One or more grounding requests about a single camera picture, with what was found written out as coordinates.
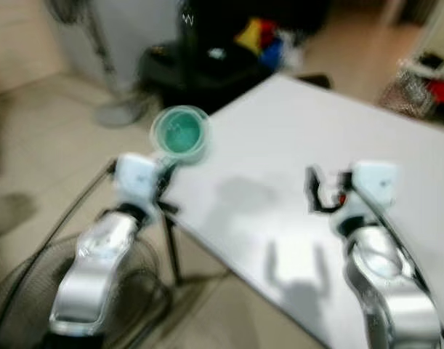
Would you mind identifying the green translucent plastic cup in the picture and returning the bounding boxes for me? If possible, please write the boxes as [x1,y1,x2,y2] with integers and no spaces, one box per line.
[150,105,211,165]

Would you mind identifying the black table leg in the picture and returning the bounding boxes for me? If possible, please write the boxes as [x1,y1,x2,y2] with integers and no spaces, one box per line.
[162,217,185,286]

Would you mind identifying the black round floor fan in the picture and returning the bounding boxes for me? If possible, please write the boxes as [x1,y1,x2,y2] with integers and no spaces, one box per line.
[0,231,174,349]

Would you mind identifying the black bulky chair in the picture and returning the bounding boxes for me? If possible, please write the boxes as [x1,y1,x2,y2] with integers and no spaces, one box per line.
[137,0,333,114]

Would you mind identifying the yellow red blue toys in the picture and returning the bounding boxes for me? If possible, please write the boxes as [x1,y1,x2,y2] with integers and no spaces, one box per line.
[235,17,289,72]

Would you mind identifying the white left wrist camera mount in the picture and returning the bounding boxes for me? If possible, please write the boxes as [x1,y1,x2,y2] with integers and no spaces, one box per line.
[113,153,165,209]

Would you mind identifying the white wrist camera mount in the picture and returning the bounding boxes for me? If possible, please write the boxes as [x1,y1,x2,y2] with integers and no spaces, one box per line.
[113,153,165,209]
[350,161,399,213]

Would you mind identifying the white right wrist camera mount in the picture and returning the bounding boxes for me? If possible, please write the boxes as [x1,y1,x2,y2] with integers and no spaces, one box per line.
[350,161,399,213]

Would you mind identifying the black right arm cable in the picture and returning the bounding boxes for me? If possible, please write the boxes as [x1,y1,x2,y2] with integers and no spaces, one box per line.
[364,190,444,348]

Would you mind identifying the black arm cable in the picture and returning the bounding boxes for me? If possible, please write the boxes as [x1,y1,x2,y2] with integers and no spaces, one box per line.
[0,161,118,326]
[364,190,444,348]

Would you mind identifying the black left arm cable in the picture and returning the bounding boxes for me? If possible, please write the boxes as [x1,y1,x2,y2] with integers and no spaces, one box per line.
[0,161,118,326]

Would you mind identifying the wire basket with red items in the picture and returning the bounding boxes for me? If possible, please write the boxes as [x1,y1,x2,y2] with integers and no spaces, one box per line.
[377,52,444,126]

